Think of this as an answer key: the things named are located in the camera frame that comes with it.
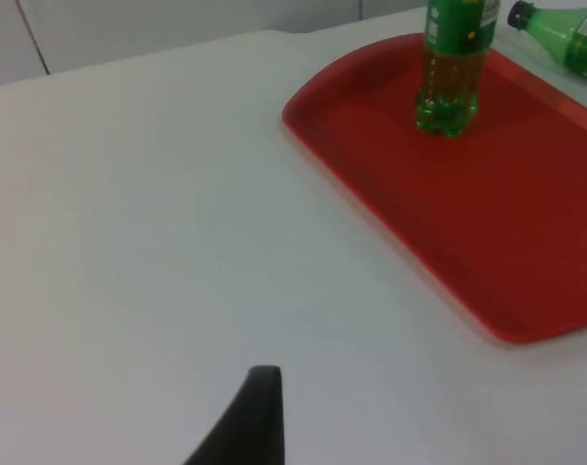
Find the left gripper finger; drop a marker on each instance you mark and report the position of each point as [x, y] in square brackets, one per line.
[255, 426]

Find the green plastic bottle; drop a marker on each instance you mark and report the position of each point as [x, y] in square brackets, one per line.
[451, 72]
[565, 36]

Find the red tray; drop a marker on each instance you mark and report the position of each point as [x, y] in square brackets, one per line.
[477, 218]

